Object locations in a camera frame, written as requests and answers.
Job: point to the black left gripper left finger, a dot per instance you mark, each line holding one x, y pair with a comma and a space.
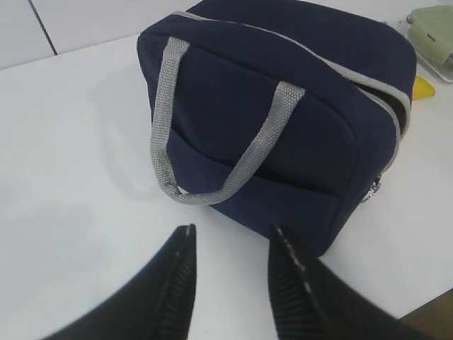
157, 303

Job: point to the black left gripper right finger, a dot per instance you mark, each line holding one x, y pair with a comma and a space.
309, 301

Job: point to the navy blue lunch bag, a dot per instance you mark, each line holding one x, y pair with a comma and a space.
275, 112

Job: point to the yellow banana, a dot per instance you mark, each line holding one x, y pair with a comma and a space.
422, 89

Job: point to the green lidded glass container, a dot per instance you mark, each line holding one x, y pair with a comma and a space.
430, 32

